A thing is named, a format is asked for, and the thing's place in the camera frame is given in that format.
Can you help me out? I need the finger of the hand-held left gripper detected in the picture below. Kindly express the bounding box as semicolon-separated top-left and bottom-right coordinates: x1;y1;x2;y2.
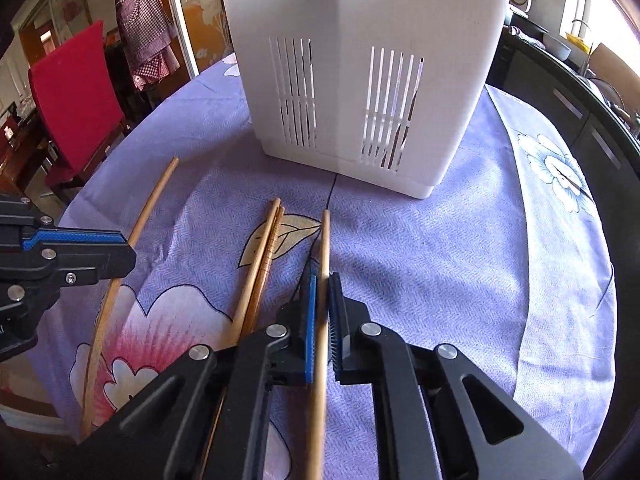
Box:
21;227;137;289

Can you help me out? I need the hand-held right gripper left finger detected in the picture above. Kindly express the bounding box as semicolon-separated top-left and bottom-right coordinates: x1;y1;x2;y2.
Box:
80;272;321;480

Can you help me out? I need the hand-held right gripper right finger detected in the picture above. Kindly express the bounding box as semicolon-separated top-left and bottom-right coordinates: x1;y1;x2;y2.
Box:
327;274;586;480

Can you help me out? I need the light bamboo chopstick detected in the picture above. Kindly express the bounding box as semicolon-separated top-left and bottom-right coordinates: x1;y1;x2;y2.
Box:
306;209;333;480
80;156;180;438

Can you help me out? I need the brown carved chopstick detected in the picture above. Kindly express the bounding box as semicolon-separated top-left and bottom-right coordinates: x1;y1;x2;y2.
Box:
200;198;282;480
242;205;286;338

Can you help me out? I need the white plastic utensil holder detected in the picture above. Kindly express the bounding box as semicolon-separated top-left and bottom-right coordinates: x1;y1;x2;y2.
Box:
216;0;517;200

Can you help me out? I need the purple floral tablecloth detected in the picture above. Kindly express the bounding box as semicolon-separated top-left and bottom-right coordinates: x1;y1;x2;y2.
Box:
0;50;617;480

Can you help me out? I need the red chair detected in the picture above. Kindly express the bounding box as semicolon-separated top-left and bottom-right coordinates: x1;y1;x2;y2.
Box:
27;20;127;192

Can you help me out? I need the checked apron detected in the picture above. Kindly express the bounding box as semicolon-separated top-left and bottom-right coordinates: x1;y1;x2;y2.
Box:
113;0;180;92

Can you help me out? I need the glass sliding door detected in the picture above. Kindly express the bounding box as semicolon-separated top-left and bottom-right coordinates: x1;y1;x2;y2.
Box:
165;0;237;80

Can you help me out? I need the green base cabinet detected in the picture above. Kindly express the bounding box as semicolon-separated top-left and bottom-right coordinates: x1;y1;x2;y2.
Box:
487;25;640;203

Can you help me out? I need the grey bowl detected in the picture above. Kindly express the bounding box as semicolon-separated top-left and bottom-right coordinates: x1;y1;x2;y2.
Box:
542;33;571;59

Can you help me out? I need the small steel faucet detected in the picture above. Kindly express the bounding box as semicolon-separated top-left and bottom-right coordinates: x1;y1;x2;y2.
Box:
570;18;597;77

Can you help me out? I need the wooden cutting board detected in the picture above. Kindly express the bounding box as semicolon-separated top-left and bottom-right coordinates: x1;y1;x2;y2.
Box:
589;42;637;84

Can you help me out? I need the framed wall picture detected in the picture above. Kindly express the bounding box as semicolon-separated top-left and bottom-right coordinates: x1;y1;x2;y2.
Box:
49;0;92;47

